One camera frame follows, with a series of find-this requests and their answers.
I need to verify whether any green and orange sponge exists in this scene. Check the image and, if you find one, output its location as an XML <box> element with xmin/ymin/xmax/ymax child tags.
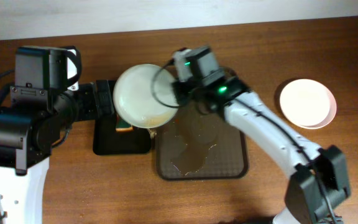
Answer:
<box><xmin>115</xmin><ymin>113</ymin><xmax>134</xmax><ymax>132</ymax></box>

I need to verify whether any pale green plate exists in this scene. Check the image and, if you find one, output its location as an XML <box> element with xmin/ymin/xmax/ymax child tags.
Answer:
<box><xmin>112</xmin><ymin>64</ymin><xmax>178</xmax><ymax>128</ymax></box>

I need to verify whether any pale pink plate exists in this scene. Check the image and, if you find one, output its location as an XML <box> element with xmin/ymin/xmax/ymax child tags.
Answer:
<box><xmin>278</xmin><ymin>79</ymin><xmax>337</xmax><ymax>129</ymax></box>

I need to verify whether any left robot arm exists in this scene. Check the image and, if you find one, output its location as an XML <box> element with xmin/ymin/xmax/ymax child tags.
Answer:
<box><xmin>0</xmin><ymin>46</ymin><xmax>114</xmax><ymax>223</ymax></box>

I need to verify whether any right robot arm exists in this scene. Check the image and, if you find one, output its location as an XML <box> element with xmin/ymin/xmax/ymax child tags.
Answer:
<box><xmin>172</xmin><ymin>45</ymin><xmax>351</xmax><ymax>224</ymax></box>

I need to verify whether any black plastic tray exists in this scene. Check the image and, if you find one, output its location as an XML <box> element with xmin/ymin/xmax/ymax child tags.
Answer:
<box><xmin>93</xmin><ymin>107</ymin><xmax>153</xmax><ymax>156</ymax></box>

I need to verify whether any brown plastic serving tray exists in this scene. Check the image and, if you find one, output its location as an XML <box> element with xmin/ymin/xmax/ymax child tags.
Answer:
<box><xmin>155</xmin><ymin>101</ymin><xmax>249</xmax><ymax>181</ymax></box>

